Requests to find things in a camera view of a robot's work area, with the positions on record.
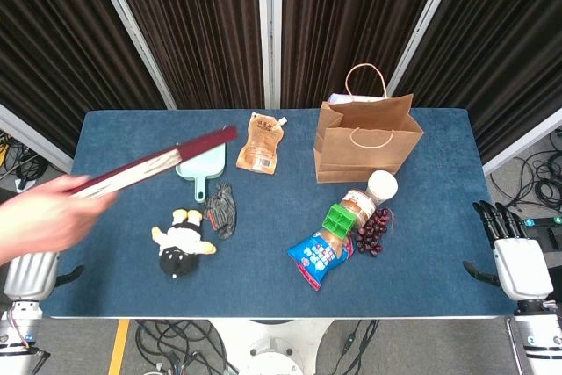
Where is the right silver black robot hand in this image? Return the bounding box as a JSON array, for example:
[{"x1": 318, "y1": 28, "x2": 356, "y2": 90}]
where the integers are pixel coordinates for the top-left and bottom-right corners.
[{"x1": 463, "y1": 200, "x2": 555, "y2": 302}]

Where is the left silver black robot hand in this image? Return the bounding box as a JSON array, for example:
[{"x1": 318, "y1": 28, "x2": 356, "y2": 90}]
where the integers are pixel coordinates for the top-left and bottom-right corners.
[{"x1": 3, "y1": 250, "x2": 85, "y2": 304}]

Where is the person's bare hand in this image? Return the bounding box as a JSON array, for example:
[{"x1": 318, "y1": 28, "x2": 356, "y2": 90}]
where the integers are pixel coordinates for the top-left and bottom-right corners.
[{"x1": 0, "y1": 172, "x2": 119, "y2": 267}]

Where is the dark red book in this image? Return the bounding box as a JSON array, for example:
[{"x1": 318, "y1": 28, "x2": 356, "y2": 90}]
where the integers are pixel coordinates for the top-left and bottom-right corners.
[{"x1": 68, "y1": 126, "x2": 240, "y2": 199}]

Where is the purple grapes bunch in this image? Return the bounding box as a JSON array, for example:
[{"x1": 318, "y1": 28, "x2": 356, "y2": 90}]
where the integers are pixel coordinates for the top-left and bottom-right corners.
[{"x1": 353, "y1": 206, "x2": 393, "y2": 256}]

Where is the green toy block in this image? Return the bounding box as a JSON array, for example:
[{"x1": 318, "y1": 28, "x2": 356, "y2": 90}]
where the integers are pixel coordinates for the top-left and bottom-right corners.
[{"x1": 322, "y1": 202, "x2": 356, "y2": 235}]

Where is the blue snack bag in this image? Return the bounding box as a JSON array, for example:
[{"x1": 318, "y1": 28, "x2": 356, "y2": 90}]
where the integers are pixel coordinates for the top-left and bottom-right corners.
[{"x1": 286, "y1": 229, "x2": 355, "y2": 292}]

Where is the brown paper bag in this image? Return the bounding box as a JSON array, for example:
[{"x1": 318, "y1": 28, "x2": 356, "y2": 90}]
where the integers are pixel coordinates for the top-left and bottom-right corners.
[{"x1": 313, "y1": 62, "x2": 425, "y2": 184}]

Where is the black device with coloured buttons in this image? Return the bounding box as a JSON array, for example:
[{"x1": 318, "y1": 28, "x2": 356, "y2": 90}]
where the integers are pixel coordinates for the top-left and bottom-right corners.
[{"x1": 522, "y1": 215, "x2": 562, "y2": 249}]

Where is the black white plush toy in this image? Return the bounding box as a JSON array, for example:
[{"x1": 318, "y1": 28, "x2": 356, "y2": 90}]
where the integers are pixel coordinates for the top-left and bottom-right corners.
[{"x1": 151, "y1": 208, "x2": 218, "y2": 279}]

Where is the mint green dustpan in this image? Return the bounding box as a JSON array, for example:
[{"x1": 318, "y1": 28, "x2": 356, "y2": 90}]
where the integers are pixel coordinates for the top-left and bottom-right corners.
[{"x1": 175, "y1": 141, "x2": 227, "y2": 204}]

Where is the grey striped cloth toy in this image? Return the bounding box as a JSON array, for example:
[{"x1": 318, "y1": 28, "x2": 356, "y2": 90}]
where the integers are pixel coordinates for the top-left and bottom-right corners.
[{"x1": 202, "y1": 182, "x2": 238, "y2": 241}]

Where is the dark brown pleated curtain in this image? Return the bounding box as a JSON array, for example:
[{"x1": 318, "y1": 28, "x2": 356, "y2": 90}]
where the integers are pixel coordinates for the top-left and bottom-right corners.
[
  {"x1": 104, "y1": 0, "x2": 265, "y2": 110},
  {"x1": 393, "y1": 0, "x2": 562, "y2": 165},
  {"x1": 280, "y1": 0, "x2": 450, "y2": 110},
  {"x1": 0, "y1": 0, "x2": 169, "y2": 157}
]

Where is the blue fabric table cover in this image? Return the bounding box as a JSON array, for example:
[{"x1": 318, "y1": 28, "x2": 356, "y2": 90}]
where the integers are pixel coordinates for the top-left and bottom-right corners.
[{"x1": 41, "y1": 107, "x2": 515, "y2": 320}]

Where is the orange spout pouch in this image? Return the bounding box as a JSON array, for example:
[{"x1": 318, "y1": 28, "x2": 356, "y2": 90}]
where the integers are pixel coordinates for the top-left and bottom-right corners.
[{"x1": 235, "y1": 112, "x2": 289, "y2": 174}]

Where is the black floor cable bundle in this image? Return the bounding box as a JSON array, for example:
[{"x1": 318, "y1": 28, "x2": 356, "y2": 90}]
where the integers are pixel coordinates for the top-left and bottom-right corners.
[
  {"x1": 134, "y1": 319, "x2": 241, "y2": 375},
  {"x1": 0, "y1": 130, "x2": 50, "y2": 188},
  {"x1": 488, "y1": 128, "x2": 562, "y2": 214}
]

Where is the white partition base rail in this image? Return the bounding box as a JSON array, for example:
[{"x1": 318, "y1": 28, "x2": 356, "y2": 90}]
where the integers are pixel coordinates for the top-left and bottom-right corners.
[
  {"x1": 481, "y1": 109, "x2": 562, "y2": 177},
  {"x1": 0, "y1": 104, "x2": 74, "y2": 174}
]

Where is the black cable with inline box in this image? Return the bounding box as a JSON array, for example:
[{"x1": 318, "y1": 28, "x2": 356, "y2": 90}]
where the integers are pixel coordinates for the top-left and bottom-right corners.
[{"x1": 338, "y1": 319, "x2": 379, "y2": 375}]

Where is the white slanted partition post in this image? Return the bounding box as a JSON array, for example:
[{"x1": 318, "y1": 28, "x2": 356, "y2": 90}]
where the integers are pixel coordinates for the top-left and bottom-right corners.
[
  {"x1": 86, "y1": 0, "x2": 177, "y2": 111},
  {"x1": 387, "y1": 0, "x2": 467, "y2": 96}
]

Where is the white table pedestal base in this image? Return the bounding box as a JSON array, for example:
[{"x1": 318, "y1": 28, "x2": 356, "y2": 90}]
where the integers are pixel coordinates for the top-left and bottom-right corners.
[{"x1": 210, "y1": 317, "x2": 335, "y2": 375}]

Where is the white upright partition post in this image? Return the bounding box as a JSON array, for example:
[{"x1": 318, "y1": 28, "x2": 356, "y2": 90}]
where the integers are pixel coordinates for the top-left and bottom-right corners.
[{"x1": 256, "y1": 0, "x2": 283, "y2": 109}]

